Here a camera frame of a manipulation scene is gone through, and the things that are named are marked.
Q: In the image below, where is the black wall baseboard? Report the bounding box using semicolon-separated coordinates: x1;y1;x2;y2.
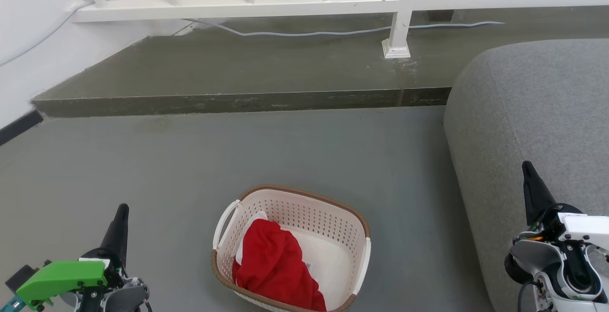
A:
0;109;44;146

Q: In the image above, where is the white metal railing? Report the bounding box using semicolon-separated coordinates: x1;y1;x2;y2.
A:
70;0;609;59

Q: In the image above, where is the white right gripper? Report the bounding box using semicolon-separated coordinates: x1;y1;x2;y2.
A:
521;160;609;252

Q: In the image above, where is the white garment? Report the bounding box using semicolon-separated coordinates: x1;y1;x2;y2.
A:
236;211;270;265

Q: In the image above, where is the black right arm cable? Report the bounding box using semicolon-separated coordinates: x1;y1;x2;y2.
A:
517;280;537;312

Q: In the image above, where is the grey floor cable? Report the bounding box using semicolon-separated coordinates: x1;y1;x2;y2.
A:
0;0;505;68

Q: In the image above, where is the grey fabric sofa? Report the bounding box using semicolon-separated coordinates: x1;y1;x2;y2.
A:
443;39;609;312

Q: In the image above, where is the red garment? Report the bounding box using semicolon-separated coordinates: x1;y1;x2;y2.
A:
232;218;328;312

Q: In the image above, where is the cream plastic laundry basket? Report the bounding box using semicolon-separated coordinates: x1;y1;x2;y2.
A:
211;185;372;312

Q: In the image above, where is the raised concrete step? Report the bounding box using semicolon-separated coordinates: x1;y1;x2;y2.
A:
29;7;609;118

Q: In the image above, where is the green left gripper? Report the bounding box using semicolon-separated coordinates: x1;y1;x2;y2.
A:
16;203;130;311

